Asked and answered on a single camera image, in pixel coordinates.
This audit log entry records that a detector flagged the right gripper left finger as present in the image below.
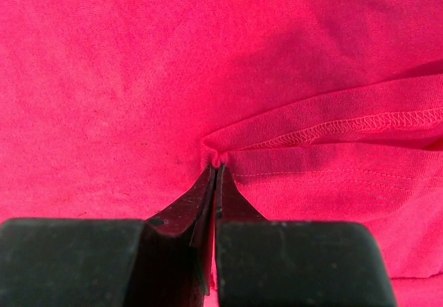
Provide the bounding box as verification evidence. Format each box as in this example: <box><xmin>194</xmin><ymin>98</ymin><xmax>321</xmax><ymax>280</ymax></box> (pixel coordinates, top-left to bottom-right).
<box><xmin>1</xmin><ymin>167</ymin><xmax>216</xmax><ymax>306</ymax></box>

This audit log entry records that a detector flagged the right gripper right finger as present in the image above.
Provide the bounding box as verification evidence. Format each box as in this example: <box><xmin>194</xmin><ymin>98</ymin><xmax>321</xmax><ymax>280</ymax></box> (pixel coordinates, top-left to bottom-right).
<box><xmin>215</xmin><ymin>166</ymin><xmax>397</xmax><ymax>306</ymax></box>

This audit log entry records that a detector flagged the magenta t shirt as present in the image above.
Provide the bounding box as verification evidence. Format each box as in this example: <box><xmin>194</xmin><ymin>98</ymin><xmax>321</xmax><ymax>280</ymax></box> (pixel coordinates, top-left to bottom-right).
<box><xmin>1</xmin><ymin>0</ymin><xmax>442</xmax><ymax>306</ymax></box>

